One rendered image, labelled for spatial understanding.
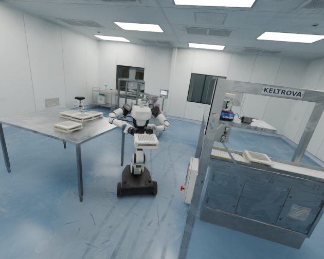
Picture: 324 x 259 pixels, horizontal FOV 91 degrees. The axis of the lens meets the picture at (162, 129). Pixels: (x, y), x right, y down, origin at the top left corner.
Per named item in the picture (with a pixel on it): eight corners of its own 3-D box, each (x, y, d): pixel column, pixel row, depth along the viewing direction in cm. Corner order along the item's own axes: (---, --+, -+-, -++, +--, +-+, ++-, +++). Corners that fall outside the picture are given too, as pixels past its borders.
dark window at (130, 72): (115, 89, 742) (116, 64, 707) (115, 89, 743) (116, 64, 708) (142, 93, 718) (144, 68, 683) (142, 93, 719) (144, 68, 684)
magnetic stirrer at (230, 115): (213, 118, 162) (215, 109, 159) (212, 114, 182) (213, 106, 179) (233, 122, 158) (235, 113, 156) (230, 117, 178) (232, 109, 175)
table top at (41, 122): (-7, 121, 223) (-8, 118, 222) (61, 109, 324) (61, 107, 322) (78, 145, 184) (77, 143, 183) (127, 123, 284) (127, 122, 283)
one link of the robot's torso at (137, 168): (130, 167, 260) (132, 151, 225) (142, 167, 265) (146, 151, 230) (130, 176, 250) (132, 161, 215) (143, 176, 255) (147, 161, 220)
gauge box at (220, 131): (205, 139, 167) (209, 121, 161) (205, 136, 177) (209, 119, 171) (227, 143, 163) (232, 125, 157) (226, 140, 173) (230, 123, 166)
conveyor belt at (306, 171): (202, 159, 180) (202, 155, 178) (202, 150, 203) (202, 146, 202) (343, 190, 153) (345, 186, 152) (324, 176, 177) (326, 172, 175)
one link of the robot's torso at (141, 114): (127, 123, 249) (129, 100, 237) (149, 124, 257) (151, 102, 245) (128, 129, 221) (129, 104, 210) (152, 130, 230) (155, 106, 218)
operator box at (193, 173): (182, 202, 105) (189, 168, 97) (184, 186, 121) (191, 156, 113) (191, 204, 104) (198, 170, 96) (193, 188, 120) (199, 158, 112)
